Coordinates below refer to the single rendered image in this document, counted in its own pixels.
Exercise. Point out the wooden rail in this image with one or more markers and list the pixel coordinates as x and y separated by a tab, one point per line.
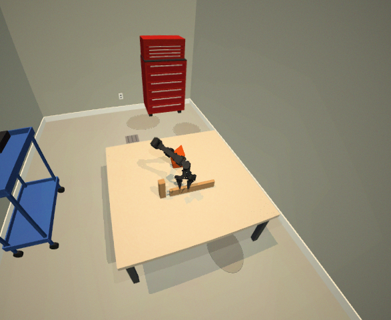
193	187

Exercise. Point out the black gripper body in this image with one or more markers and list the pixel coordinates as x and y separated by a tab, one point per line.
178	177

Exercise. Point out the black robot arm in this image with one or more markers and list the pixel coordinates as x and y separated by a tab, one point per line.
169	152

